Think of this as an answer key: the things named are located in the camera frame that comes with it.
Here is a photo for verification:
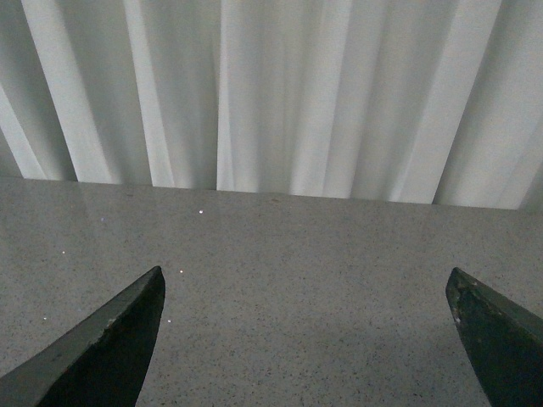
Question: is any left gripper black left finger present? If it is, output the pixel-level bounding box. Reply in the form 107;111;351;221
1;266;165;406

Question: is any white curtain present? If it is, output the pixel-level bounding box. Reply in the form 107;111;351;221
1;1;542;212

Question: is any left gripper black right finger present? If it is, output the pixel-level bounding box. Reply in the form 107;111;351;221
445;268;542;406

